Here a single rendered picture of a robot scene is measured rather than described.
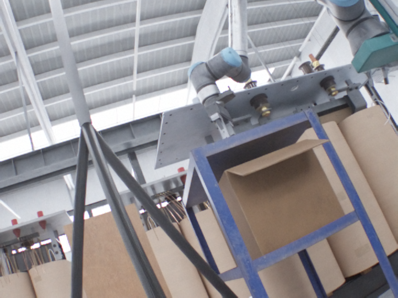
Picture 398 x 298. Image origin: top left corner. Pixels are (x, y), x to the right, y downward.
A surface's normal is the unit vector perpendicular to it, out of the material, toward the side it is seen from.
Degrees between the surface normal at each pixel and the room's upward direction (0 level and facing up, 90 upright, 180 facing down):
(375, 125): 90
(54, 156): 90
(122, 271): 90
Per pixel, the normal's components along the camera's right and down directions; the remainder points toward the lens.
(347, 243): -0.48, -0.12
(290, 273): -0.23, -0.26
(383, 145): 0.18, -0.42
